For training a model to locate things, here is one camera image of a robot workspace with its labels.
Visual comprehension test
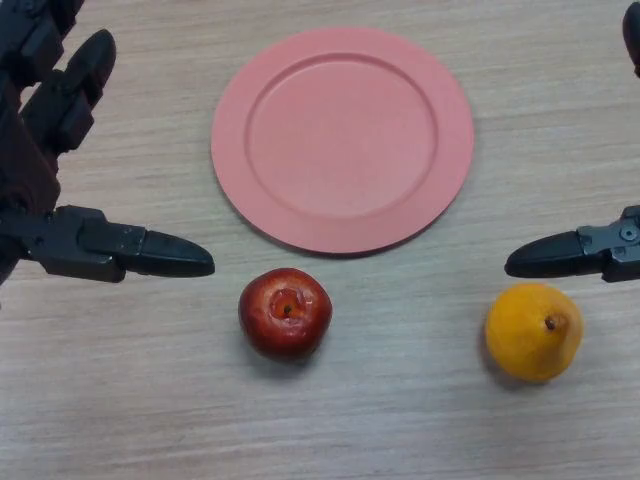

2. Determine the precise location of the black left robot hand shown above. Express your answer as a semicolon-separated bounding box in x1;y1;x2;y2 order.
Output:
0;0;217;289

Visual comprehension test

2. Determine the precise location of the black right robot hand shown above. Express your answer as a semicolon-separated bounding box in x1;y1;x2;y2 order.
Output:
504;0;640;284

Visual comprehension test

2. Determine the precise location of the red apple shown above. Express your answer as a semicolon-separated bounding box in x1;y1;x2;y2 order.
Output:
237;267;334;361

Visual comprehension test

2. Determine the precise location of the pink round plate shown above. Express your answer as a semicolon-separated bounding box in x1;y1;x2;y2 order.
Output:
210;27;476;259

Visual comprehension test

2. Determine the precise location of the yellow pear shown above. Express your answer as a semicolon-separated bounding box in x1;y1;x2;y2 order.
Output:
484;282;585;385

